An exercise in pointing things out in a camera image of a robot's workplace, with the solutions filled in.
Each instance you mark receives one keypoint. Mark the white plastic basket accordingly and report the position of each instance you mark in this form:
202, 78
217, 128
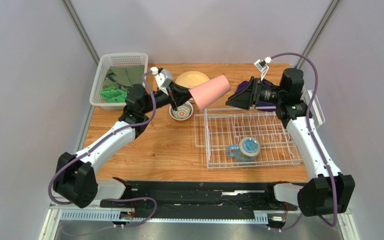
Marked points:
123, 59

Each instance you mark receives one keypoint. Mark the blue glass mug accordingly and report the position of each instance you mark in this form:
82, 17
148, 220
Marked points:
246, 151

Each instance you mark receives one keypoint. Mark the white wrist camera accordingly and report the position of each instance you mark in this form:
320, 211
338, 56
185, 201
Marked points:
263, 66
164, 80

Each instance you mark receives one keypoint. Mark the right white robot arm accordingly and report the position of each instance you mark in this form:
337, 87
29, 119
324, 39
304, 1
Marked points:
328, 190

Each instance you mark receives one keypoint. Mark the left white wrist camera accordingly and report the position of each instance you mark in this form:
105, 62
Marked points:
164, 80

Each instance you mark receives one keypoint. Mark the white patterned small bowl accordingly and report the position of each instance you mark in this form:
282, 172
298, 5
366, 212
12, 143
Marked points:
183, 112

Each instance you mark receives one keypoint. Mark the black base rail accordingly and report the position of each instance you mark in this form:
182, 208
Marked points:
199, 200

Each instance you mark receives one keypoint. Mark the yellow bear plate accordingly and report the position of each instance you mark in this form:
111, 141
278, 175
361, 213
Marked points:
191, 79

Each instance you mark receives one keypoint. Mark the bright green cloth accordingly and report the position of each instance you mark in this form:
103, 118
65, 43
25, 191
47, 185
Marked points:
113, 95

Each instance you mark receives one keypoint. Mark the purple cloth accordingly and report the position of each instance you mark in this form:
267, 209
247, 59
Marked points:
243, 84

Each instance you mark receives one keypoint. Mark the white wire dish rack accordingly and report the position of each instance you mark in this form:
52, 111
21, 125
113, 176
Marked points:
237, 138

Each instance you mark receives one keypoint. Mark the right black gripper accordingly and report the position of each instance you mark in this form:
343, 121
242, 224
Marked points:
253, 94

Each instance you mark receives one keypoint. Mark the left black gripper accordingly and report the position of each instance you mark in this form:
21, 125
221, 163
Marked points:
180, 95

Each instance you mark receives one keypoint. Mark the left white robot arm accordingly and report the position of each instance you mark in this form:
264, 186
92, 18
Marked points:
75, 179

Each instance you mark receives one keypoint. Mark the pink cup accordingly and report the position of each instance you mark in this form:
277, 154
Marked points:
209, 92

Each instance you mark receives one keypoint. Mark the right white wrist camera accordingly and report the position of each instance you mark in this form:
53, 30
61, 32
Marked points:
263, 66

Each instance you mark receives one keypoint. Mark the olive green cloth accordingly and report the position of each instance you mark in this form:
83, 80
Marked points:
123, 77

